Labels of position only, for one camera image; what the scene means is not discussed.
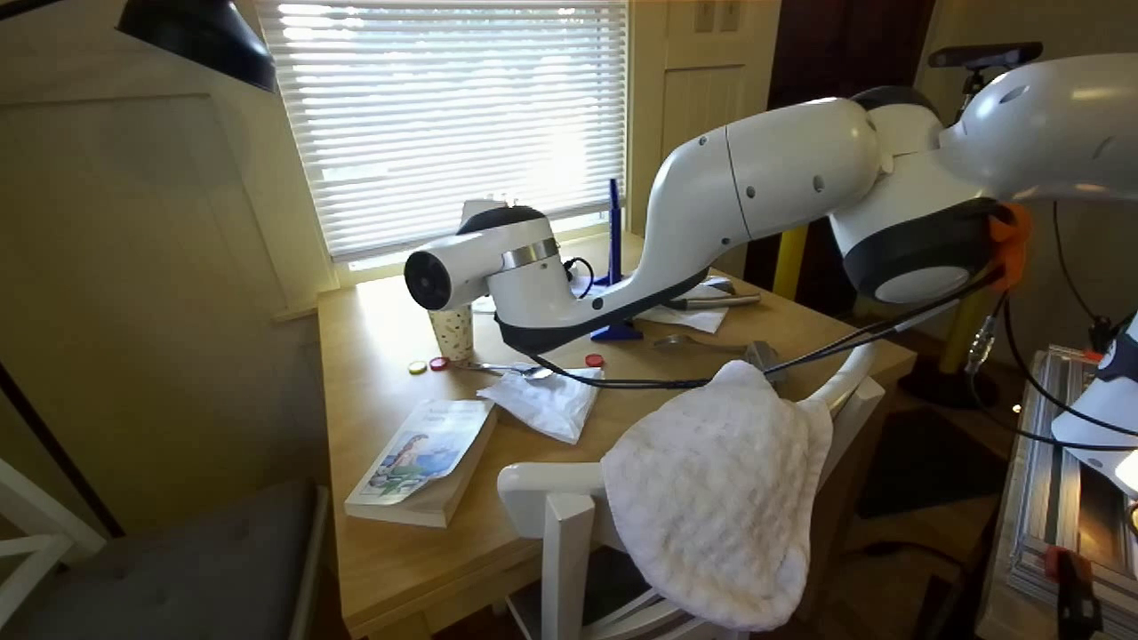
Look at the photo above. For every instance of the red clamp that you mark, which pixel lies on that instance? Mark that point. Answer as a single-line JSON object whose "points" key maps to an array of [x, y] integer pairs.
{"points": [[1071, 590]]}

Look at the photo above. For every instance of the yellow game token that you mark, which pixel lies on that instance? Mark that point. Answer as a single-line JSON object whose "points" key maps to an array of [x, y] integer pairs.
{"points": [[418, 368]]}

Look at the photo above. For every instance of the flat white napkin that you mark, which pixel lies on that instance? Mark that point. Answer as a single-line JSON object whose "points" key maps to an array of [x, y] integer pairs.
{"points": [[695, 317]]}

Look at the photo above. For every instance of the white window blinds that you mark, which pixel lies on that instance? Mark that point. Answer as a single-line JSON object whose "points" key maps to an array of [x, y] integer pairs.
{"points": [[439, 118]]}

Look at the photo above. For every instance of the folded white napkin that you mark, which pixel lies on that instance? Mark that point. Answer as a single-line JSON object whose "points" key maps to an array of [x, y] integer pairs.
{"points": [[553, 409]]}

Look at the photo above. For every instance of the blue gameboard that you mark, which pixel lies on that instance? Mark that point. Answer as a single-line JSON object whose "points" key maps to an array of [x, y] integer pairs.
{"points": [[613, 236]]}

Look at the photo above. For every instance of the short silver spoon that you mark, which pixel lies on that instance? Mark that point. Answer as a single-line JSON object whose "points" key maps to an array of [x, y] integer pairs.
{"points": [[521, 371]]}

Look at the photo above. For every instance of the black stereo camera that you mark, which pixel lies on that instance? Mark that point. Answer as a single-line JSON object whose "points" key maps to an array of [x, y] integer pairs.
{"points": [[982, 55]]}

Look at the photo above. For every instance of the white chair with grey cushion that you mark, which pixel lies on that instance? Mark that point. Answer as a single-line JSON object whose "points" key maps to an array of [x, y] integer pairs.
{"points": [[179, 572]]}

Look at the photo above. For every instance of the white wooden chair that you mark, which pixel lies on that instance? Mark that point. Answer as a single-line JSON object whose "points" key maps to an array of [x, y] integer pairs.
{"points": [[555, 522]]}

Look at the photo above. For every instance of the dotted paper cup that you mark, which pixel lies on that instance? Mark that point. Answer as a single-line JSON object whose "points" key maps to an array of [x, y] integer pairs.
{"points": [[448, 336]]}

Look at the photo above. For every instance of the folded metal holder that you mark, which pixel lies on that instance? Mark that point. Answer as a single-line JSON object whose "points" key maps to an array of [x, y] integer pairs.
{"points": [[769, 352]]}

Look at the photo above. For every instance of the stacked metal frames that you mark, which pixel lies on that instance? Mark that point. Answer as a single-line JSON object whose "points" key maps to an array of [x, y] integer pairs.
{"points": [[1042, 499]]}

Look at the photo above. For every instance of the illustrated book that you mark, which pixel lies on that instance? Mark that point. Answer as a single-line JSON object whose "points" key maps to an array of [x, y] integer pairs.
{"points": [[421, 464]]}

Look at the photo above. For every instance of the thin yellow post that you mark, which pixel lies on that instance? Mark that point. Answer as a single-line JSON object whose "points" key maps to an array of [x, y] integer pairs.
{"points": [[792, 261]]}

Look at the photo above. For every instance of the red game token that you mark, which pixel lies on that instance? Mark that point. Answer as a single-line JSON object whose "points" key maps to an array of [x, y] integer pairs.
{"points": [[439, 365], [597, 361]]}

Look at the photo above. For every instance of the dark wooden door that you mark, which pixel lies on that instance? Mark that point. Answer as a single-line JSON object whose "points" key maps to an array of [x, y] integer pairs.
{"points": [[855, 48]]}

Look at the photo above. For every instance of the white knitted towel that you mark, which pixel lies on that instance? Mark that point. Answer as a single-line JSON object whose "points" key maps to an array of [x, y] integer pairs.
{"points": [[713, 499]]}

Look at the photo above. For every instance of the white panelled door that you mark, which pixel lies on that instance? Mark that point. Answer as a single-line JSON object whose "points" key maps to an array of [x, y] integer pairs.
{"points": [[699, 94]]}

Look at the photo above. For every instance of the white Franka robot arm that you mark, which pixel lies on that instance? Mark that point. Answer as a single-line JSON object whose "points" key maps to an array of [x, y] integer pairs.
{"points": [[769, 165]]}

